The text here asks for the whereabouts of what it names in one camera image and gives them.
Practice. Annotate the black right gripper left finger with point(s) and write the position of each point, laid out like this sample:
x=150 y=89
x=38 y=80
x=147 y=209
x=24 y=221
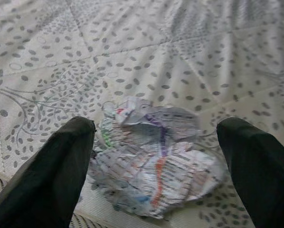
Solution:
x=42 y=185

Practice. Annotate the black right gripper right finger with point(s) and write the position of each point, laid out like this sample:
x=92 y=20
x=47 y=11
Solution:
x=263 y=180

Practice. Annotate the white patterned mattress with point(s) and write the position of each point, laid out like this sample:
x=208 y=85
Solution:
x=141 y=47

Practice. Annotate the printed paper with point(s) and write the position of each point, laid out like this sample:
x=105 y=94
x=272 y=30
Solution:
x=156 y=166

